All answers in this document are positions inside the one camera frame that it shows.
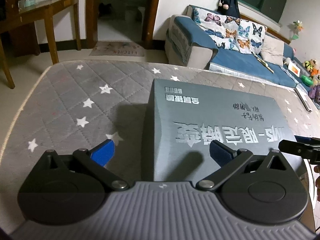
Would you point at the kitchen doormat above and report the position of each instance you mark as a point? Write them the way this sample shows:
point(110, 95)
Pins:
point(117, 48)

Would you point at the grey star-pattern table mat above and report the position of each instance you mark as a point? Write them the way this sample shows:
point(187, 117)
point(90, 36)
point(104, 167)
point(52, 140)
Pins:
point(79, 104)

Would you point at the picture book on sofa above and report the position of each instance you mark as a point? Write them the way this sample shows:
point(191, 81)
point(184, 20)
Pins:
point(294, 69)

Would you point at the stuffed toy pile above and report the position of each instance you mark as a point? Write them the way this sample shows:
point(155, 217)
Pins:
point(312, 67)

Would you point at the butterfly-print pillow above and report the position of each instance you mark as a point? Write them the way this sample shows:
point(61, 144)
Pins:
point(231, 33)

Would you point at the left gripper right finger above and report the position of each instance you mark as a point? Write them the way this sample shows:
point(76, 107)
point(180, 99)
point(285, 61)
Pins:
point(258, 188)

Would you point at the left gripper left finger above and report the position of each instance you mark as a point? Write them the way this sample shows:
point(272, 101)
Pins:
point(65, 189)

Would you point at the dark backpack on sofa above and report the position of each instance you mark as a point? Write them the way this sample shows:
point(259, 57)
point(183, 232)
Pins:
point(229, 8)

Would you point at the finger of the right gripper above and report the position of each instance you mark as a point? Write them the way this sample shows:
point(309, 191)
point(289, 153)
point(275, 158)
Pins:
point(303, 138)
point(291, 147)

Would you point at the remote control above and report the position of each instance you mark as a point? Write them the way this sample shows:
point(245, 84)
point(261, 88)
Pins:
point(302, 95)

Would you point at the grey-blue box lid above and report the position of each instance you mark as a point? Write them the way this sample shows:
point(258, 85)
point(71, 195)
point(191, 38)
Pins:
point(182, 119)

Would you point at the beige cushion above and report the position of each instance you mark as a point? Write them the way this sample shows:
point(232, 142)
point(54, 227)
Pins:
point(272, 50)

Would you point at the blue sofa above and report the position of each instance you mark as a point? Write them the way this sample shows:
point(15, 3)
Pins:
point(206, 39)

